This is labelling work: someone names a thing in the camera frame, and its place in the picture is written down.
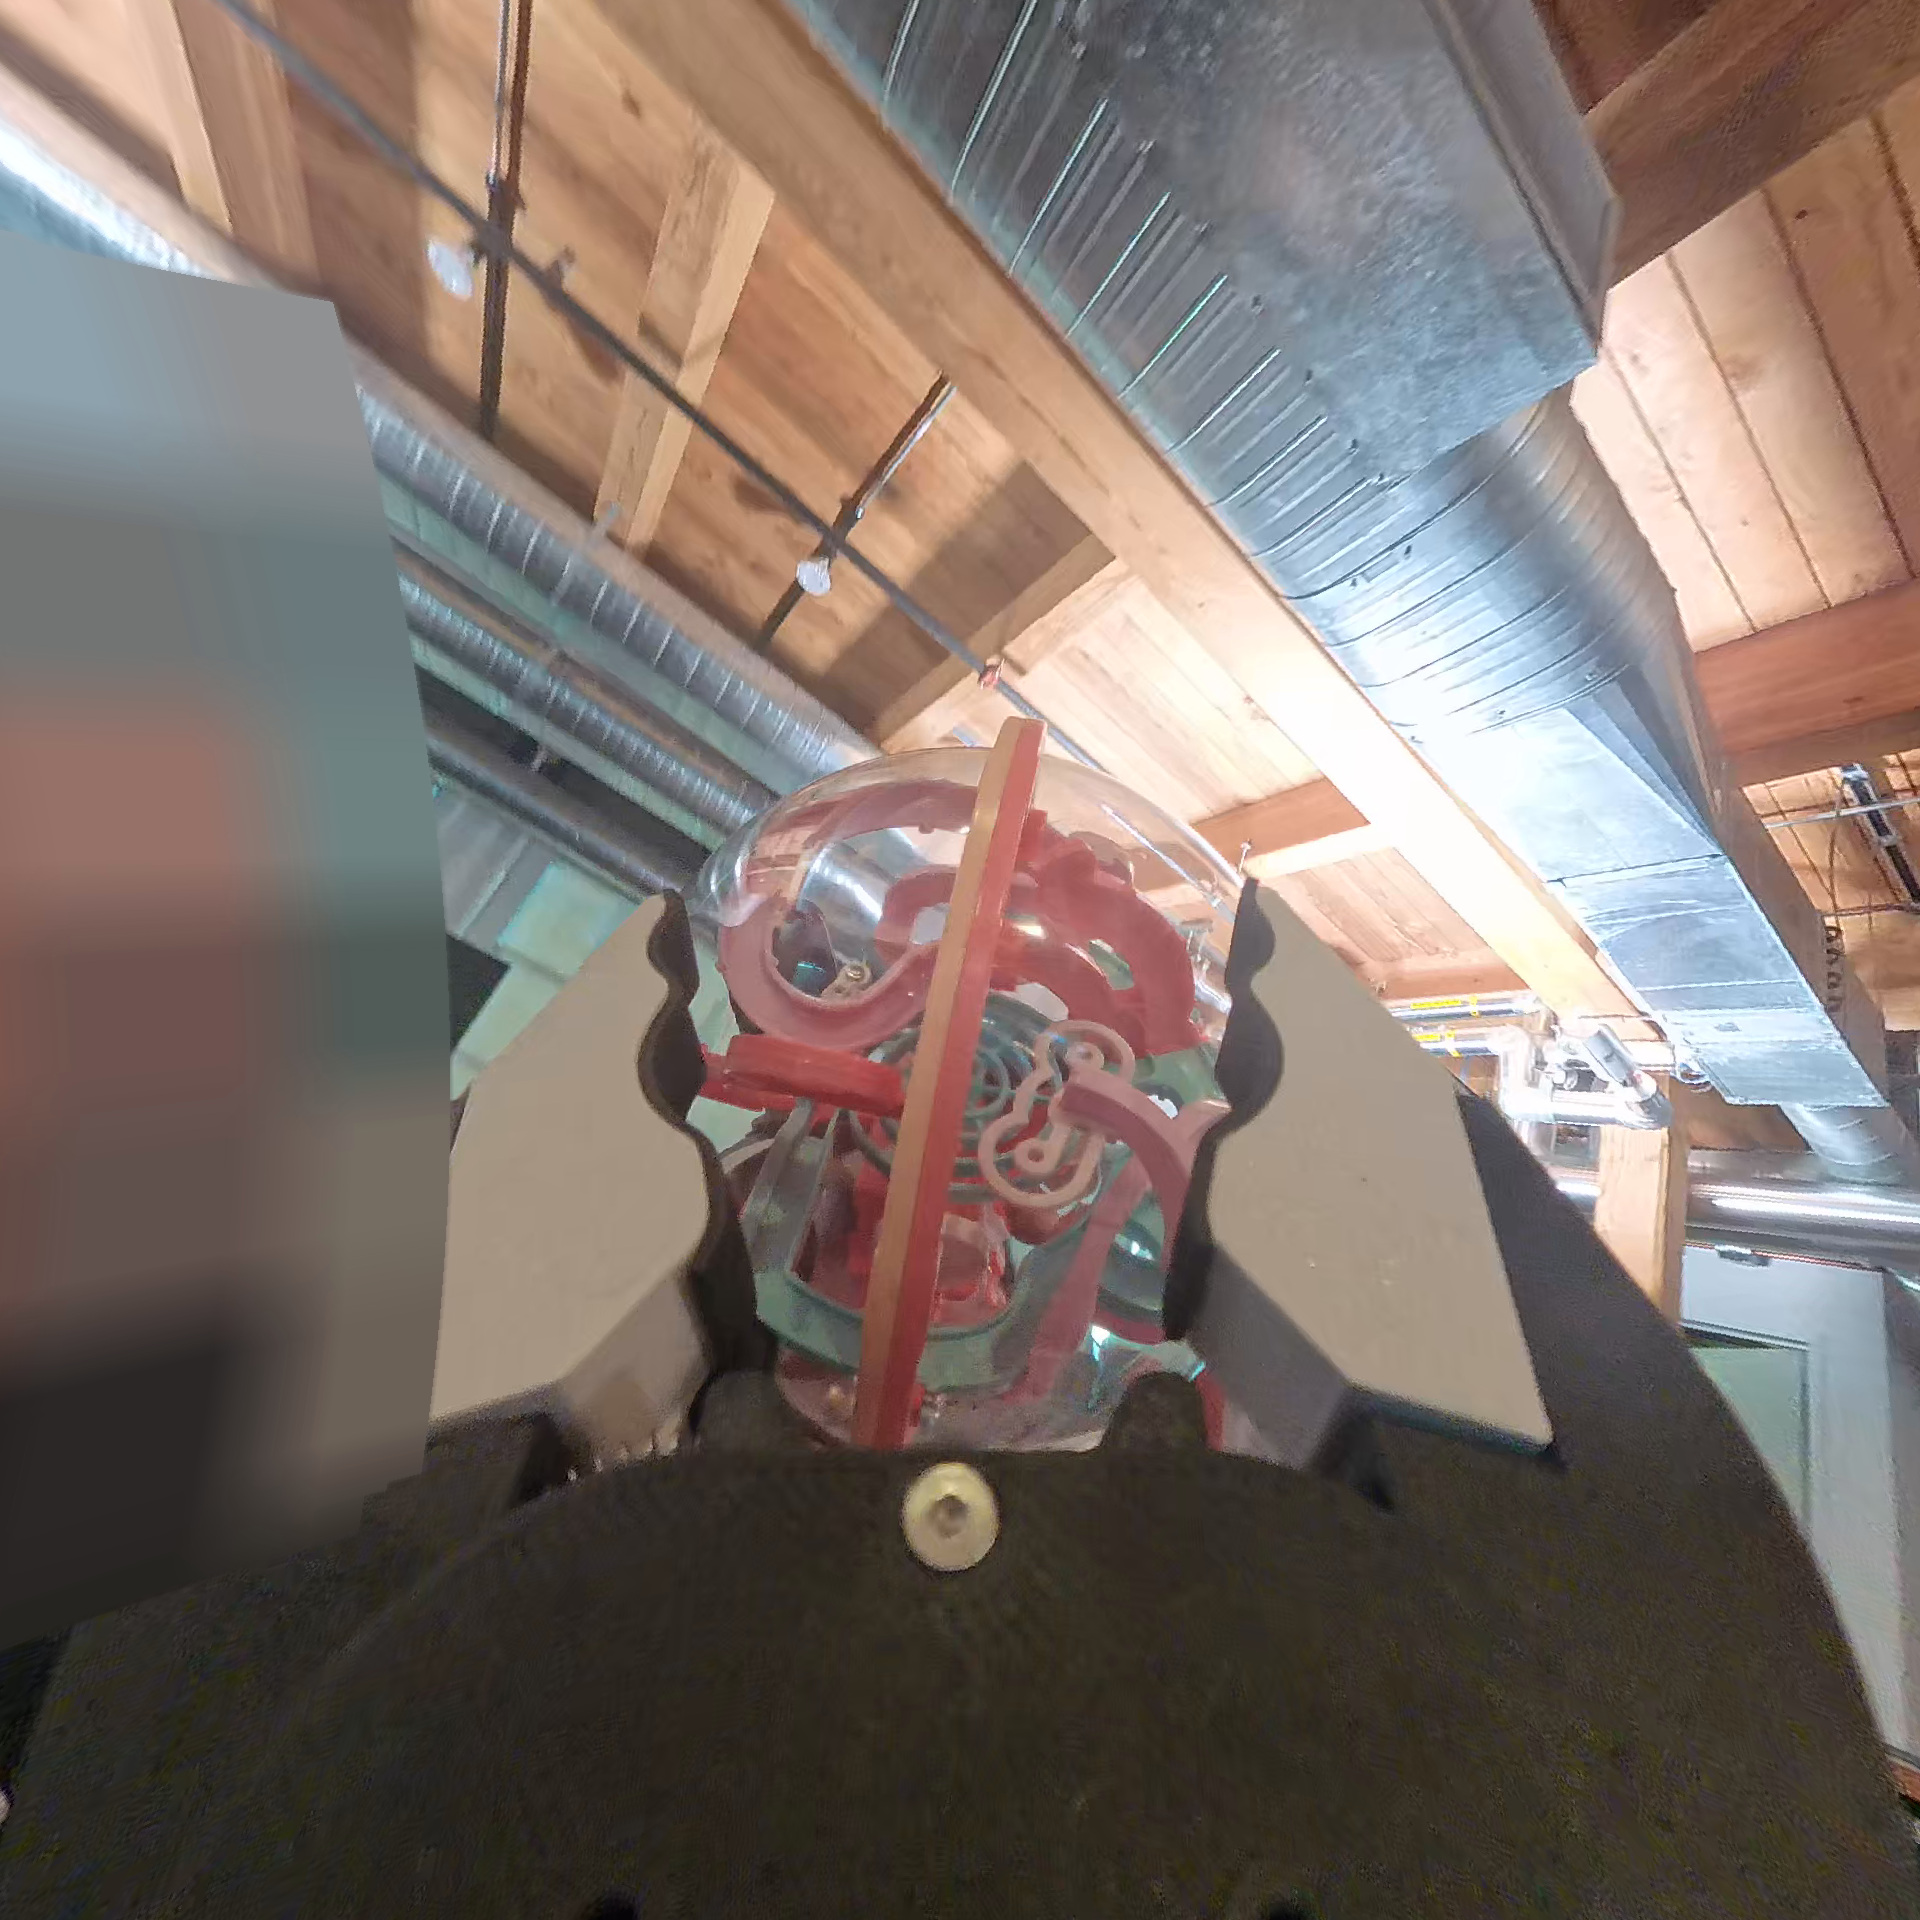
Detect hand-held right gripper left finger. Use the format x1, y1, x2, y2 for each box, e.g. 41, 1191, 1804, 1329
428, 891, 767, 1427

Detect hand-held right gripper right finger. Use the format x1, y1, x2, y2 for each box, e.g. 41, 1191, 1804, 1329
1160, 879, 1553, 1473

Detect silver rectangular air duct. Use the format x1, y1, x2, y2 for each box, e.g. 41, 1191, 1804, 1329
785, 0, 1913, 1186

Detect ribbed silver round duct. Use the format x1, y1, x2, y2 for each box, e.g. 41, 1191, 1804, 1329
358, 398, 879, 819

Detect clear maze ball red tracks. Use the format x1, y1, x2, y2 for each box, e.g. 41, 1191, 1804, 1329
687, 719, 1248, 1450

